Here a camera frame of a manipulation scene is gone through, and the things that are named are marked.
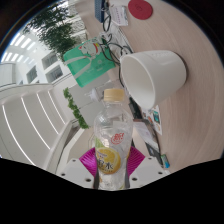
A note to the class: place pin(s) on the white mug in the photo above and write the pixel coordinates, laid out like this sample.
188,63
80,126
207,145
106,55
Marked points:
156,73

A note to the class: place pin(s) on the ceiling light strips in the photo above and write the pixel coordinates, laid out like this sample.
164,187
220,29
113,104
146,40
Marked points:
33,121

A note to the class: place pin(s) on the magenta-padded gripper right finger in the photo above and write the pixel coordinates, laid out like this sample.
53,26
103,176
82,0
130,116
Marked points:
150,170

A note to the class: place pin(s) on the green hedge plant row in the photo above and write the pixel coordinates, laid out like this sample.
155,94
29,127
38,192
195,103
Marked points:
56,31

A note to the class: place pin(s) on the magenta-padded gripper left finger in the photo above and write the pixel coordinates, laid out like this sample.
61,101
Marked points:
76,170

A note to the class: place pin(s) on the green tote bag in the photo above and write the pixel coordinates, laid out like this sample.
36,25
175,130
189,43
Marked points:
88,63

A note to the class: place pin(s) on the clear yellow-capped drink bottle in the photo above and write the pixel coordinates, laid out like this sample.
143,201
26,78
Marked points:
111,133

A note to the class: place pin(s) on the blue marker pen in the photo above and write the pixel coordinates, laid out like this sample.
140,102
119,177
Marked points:
165,161

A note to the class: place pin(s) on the flat round red coaster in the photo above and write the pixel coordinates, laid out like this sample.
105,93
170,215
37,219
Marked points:
140,8

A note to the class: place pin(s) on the colourful sticker sheet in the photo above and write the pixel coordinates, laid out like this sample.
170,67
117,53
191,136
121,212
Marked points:
155,120

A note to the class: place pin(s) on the tablet in brown case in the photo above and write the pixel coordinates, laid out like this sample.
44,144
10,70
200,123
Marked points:
145,133

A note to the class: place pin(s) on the green plants on cabinet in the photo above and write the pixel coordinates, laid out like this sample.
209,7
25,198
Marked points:
75,110

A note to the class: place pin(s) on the small white card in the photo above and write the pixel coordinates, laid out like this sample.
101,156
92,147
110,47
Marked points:
119,15

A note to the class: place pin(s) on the clear white-lidded shaker bottle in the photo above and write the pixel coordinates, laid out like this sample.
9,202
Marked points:
95,95

